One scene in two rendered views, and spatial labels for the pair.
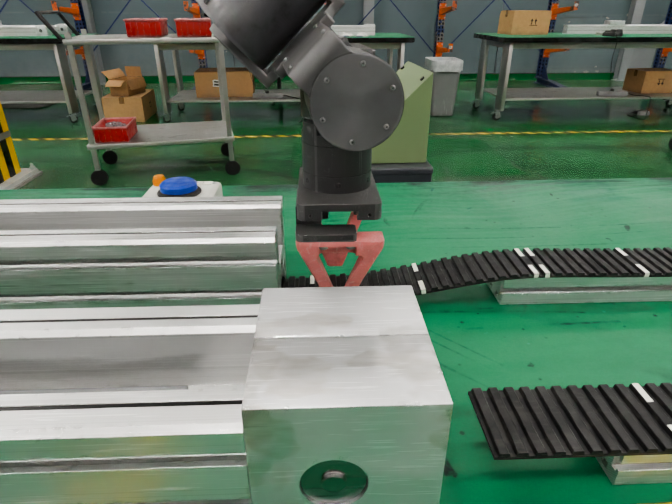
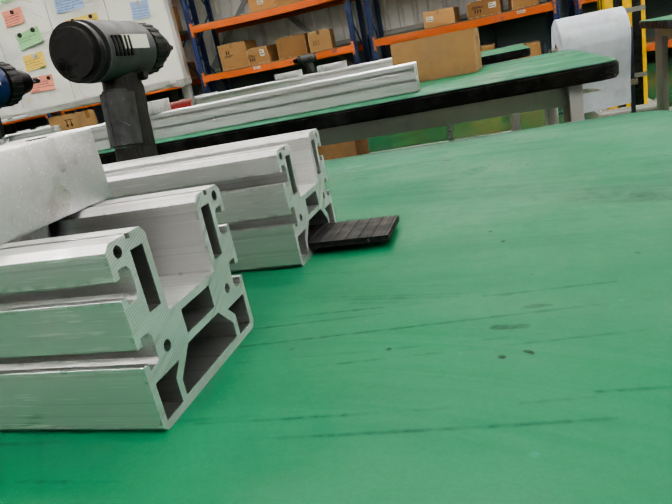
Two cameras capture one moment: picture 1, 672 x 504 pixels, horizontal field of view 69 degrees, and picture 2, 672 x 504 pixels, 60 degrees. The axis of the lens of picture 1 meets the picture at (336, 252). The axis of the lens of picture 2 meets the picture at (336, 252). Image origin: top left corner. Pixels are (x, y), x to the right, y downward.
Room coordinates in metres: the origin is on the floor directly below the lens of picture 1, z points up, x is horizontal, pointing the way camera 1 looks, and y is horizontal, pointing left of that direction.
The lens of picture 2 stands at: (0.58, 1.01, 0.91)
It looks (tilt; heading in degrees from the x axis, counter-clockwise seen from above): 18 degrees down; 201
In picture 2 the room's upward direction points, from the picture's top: 12 degrees counter-clockwise
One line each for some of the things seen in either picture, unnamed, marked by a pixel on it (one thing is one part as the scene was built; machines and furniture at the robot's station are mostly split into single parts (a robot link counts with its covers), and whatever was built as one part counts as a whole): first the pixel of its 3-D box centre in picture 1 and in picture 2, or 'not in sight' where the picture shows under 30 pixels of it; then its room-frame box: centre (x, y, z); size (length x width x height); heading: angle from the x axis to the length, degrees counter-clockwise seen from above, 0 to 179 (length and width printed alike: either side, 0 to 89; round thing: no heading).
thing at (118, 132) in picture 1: (151, 95); not in sight; (3.36, 1.22, 0.50); 1.03 x 0.55 x 1.01; 105
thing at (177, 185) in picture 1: (179, 189); not in sight; (0.52, 0.17, 0.84); 0.04 x 0.04 x 0.02
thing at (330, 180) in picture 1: (336, 161); not in sight; (0.39, 0.00, 0.91); 0.10 x 0.07 x 0.07; 2
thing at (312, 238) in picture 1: (338, 252); not in sight; (0.37, 0.00, 0.84); 0.07 x 0.07 x 0.09; 2
